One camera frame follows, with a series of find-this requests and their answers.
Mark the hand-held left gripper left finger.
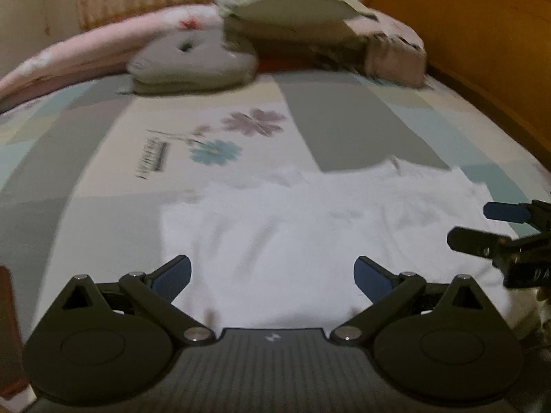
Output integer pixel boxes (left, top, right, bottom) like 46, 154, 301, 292
49, 255, 216, 347

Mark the pink handbag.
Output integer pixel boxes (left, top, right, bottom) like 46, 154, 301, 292
364, 32, 429, 89

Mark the bed with patchwork sheet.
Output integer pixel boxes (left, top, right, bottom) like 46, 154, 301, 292
0, 69, 551, 353

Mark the grey dimpled cushion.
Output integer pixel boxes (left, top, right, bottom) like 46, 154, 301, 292
127, 26, 259, 95

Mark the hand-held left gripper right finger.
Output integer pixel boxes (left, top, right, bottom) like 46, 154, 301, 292
329, 256, 498, 347

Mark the white printed long-sleeve shirt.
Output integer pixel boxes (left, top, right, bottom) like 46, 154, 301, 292
159, 157, 517, 340

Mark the orange cloth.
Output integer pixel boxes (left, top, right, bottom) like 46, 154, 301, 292
256, 49, 328, 72

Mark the pink floral rolled quilt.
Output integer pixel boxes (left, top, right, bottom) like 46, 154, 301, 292
0, 4, 225, 113

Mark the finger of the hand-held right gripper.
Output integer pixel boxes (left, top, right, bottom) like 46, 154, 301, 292
483, 200, 551, 226
448, 226, 513, 263

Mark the reddish brown flat object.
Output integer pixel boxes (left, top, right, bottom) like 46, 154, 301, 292
0, 264, 24, 396

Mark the wooden headboard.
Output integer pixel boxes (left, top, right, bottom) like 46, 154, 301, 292
362, 0, 551, 164

